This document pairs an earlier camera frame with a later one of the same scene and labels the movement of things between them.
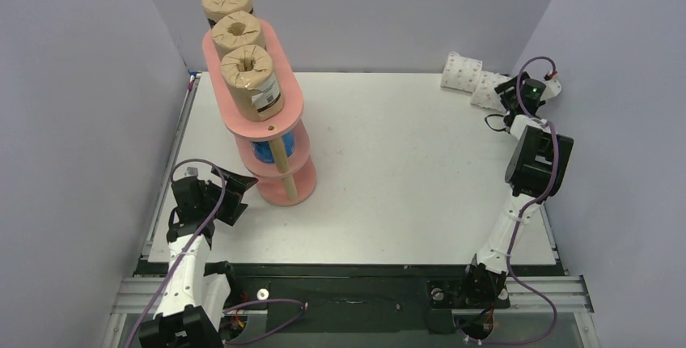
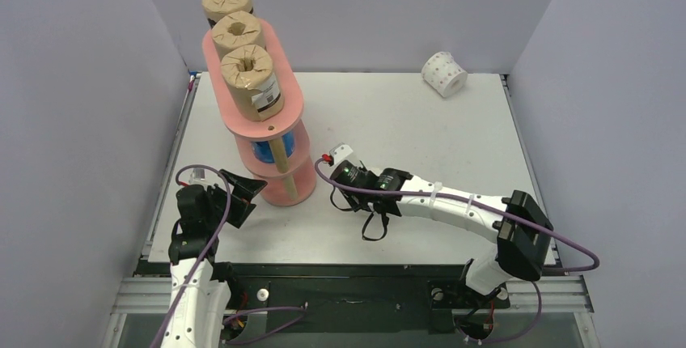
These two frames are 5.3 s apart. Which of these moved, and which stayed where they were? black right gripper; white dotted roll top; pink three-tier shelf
Moved: white dotted roll top; black right gripper
Stayed: pink three-tier shelf
